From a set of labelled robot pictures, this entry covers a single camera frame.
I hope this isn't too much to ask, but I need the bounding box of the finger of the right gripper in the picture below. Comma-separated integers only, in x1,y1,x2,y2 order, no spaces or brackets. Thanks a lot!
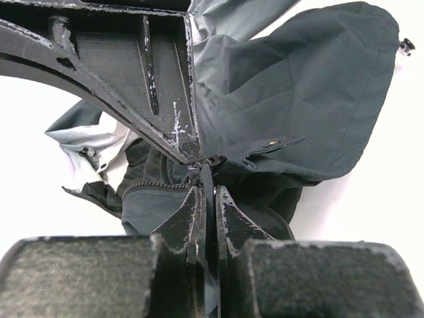
1,1,204,165

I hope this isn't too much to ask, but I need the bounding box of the dark grey zip jacket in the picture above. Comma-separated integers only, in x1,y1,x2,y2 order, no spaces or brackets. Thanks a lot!
44,0,415,318

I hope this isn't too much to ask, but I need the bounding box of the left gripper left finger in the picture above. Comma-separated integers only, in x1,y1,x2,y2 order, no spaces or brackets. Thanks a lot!
1,187,206,317

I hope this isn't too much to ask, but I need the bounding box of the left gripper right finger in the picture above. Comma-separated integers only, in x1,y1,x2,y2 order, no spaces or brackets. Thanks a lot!
215,186,423,317

